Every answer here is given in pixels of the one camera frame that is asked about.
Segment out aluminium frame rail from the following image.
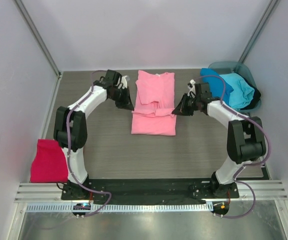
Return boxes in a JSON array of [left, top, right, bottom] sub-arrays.
[[14, 180, 288, 203]]

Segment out cyan t shirt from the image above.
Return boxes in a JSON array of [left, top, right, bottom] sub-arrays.
[[220, 73, 255, 110]]

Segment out right aluminium corner post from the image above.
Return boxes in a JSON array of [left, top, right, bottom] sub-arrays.
[[238, 0, 281, 63]]

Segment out aluminium corner post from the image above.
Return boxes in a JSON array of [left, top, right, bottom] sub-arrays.
[[12, 0, 63, 80], [238, 0, 281, 63]]

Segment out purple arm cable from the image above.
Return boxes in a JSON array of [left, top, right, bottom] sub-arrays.
[[66, 70, 113, 217], [192, 74, 272, 219]]

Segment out left aluminium corner post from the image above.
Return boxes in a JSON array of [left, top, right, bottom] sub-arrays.
[[12, 0, 63, 80]]

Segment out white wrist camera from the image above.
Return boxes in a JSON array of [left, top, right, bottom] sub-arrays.
[[117, 75, 130, 89], [187, 79, 196, 99]]

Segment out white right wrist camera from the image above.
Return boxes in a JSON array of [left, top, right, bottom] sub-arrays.
[[187, 79, 196, 99]]

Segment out blue t shirt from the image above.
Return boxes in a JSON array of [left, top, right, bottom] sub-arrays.
[[200, 68, 234, 105]]

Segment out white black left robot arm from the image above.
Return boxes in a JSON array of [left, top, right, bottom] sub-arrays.
[[53, 69, 134, 194]]

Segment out slotted white cable duct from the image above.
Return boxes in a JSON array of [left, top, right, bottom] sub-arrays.
[[26, 202, 213, 213]]

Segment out magenta folded t shirt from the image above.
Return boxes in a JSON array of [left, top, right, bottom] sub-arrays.
[[30, 139, 69, 183]]

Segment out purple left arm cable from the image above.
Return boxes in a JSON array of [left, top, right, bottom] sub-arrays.
[[66, 70, 113, 217]]

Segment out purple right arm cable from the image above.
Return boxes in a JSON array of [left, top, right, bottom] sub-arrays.
[[192, 74, 272, 219]]

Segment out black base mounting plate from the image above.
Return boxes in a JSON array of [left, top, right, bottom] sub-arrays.
[[61, 178, 240, 205]]

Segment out black t shirt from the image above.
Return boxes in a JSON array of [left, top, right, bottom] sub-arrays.
[[242, 79, 261, 111]]

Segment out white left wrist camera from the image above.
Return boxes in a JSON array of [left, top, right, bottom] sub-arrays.
[[117, 75, 130, 89]]

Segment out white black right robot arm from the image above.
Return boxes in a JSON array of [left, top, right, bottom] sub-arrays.
[[172, 80, 267, 198]]

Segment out teal plastic basket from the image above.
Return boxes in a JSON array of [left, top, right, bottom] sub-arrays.
[[208, 61, 261, 113]]

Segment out light pink t shirt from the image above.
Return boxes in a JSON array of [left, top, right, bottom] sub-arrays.
[[131, 70, 177, 136]]

